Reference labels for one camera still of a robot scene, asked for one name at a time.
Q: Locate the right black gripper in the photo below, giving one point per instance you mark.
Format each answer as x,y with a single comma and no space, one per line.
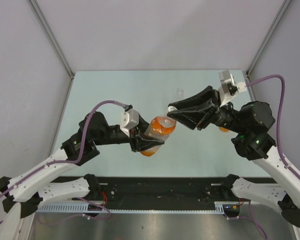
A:
191,118

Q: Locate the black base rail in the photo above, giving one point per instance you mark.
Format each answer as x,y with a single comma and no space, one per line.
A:
163,193

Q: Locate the orange drink bottle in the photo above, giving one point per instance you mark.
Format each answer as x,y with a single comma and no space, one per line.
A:
161,127

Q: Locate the left aluminium frame post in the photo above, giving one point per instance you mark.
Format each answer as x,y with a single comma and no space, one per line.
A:
38,13

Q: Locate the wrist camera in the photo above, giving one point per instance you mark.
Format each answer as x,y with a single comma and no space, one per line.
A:
229,89
129,119

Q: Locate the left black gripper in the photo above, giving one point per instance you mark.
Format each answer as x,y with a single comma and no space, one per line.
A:
136,139

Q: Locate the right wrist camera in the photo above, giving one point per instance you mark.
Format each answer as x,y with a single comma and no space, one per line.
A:
229,89

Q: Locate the right aluminium frame post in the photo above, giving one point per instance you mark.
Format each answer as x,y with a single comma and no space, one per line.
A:
269,35

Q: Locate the white cable duct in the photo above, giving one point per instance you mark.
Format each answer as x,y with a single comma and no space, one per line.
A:
88,208

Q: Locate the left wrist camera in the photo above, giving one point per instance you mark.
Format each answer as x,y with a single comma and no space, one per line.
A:
129,119

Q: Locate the white green-printed bottle cap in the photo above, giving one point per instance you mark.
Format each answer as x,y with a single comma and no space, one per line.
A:
171,109

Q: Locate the orange juice bottle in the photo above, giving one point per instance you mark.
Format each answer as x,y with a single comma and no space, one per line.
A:
223,129

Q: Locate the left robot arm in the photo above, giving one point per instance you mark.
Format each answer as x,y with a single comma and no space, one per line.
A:
38,187

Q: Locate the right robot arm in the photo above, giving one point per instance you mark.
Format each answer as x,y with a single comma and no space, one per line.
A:
251,124

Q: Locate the aluminium frame post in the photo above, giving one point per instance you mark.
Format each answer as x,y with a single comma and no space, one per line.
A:
269,35
38,13

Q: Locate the clear water bottle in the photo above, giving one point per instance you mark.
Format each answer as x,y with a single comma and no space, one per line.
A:
180,94

